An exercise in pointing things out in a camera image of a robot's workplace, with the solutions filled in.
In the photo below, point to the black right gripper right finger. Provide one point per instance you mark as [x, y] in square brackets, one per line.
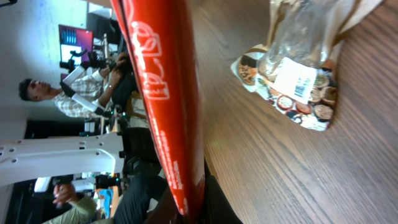
[216, 208]

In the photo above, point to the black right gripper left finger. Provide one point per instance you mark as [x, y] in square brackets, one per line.
[166, 211]

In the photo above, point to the white patterned wrapper packet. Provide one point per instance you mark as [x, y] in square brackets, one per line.
[307, 96]

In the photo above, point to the red snack bar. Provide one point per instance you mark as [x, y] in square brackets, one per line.
[159, 37]

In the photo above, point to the brown transparent snack bag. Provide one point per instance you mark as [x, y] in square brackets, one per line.
[306, 31]

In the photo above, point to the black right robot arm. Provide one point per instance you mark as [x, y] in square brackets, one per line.
[62, 155]

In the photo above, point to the person in green sleeve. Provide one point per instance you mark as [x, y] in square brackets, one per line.
[132, 208]

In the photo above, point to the person in plaid shirt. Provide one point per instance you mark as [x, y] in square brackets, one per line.
[33, 90]

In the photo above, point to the pink computer monitor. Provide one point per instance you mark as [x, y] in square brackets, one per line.
[74, 39]

